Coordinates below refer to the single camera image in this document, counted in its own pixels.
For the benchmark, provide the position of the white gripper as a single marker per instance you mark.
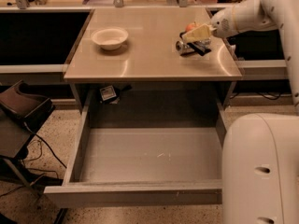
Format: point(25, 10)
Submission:
point(221, 26)

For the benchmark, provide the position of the blue rxbar blueberry wrapper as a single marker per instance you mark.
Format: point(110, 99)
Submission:
point(199, 48)

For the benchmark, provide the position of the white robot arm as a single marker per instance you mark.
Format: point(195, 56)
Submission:
point(260, 156)

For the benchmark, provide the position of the grey counter cabinet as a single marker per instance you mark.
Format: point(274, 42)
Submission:
point(149, 53)

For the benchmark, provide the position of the open grey metal drawer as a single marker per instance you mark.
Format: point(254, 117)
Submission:
point(151, 157)

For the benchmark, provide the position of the red apple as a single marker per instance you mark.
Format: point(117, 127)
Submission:
point(190, 26)

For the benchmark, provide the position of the silver soda can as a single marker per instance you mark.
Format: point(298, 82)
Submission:
point(183, 49)

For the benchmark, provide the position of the white paper bowl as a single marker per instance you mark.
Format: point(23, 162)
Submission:
point(110, 38)

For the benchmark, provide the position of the small black labelled box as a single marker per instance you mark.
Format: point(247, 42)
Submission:
point(108, 94)

